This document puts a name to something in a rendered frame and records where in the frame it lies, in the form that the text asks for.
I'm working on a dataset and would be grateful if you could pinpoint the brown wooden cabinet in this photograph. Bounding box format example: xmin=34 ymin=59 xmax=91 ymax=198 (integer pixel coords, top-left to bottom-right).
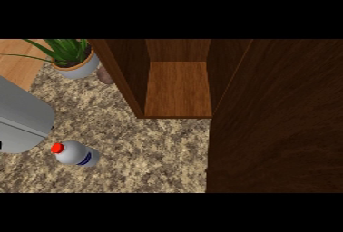
xmin=87 ymin=38 xmax=254 ymax=120

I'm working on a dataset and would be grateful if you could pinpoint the dark wooden cabinet door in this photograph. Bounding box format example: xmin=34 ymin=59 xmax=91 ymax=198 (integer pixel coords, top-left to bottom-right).
xmin=205 ymin=38 xmax=343 ymax=194

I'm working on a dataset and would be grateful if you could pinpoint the red-capped water bottle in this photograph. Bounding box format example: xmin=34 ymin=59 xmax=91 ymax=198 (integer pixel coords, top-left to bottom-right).
xmin=50 ymin=140 xmax=100 ymax=168

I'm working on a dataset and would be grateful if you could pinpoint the small brown round object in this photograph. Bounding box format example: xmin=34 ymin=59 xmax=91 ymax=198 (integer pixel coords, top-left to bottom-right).
xmin=96 ymin=64 xmax=115 ymax=85

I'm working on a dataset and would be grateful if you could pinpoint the potted green plant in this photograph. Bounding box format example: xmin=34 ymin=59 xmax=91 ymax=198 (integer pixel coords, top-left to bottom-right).
xmin=0 ymin=38 xmax=100 ymax=81

